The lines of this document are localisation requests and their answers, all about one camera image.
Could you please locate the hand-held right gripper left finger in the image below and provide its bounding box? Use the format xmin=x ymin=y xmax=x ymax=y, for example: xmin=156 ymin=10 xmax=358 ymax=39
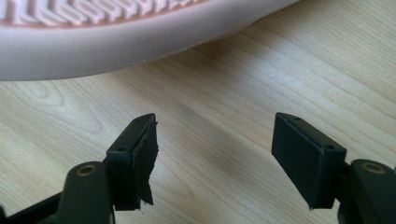
xmin=106 ymin=112 xmax=160 ymax=212

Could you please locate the pink shoe sole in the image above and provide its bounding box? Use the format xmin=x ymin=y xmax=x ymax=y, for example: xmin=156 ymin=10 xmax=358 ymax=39
xmin=0 ymin=0 xmax=303 ymax=82

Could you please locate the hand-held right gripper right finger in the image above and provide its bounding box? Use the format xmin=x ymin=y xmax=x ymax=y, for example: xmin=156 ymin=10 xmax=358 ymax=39
xmin=271 ymin=112 xmax=347 ymax=210

